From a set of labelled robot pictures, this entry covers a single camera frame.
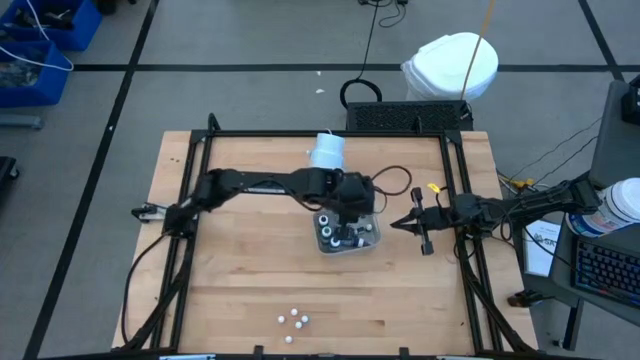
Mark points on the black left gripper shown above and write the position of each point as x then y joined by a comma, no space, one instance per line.
355,195

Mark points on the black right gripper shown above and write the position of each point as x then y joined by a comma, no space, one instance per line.
452,215

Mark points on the large dark bottle purple-centred cap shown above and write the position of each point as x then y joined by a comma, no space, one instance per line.
359,243

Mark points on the large dark bottle blue-centred cap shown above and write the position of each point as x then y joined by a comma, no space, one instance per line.
335,243

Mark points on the grey plastic tray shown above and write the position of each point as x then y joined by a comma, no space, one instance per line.
374,235

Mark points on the large dark bottle teal-centred cap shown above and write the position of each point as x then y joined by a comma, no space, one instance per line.
326,231

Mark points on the large dark bottle grey-centred cap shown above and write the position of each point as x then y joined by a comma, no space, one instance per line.
323,220

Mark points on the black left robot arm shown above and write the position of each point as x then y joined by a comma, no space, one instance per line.
270,182

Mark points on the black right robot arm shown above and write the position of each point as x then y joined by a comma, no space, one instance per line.
540,202

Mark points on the black vented computer case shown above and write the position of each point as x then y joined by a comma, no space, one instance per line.
400,116

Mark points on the white printed paper sheet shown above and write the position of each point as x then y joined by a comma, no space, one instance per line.
540,255

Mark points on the black desk foot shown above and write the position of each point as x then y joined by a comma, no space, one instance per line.
522,299

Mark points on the silver aluminium bar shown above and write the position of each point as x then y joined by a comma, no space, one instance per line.
460,358
187,357

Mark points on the white lined waste bin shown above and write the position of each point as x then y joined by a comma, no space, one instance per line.
445,65

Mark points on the yellow rod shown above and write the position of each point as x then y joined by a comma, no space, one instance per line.
477,47

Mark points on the black backlit keyboard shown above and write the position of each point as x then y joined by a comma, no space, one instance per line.
607,270

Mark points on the white wipes canister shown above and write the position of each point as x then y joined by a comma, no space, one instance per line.
620,205

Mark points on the grey desk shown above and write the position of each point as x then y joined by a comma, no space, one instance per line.
617,145

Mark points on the black desk device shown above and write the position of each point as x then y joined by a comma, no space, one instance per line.
634,102

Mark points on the blue storage bin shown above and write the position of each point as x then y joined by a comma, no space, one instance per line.
80,30
45,95

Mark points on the grey floor bar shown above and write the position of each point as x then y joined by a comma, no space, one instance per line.
20,121

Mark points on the black floor object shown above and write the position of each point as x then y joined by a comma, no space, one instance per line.
6,172

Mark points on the black frame bracket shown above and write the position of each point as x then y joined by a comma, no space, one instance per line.
258,351
404,352

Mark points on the black aluminium table frame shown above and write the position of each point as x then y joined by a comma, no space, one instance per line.
250,133

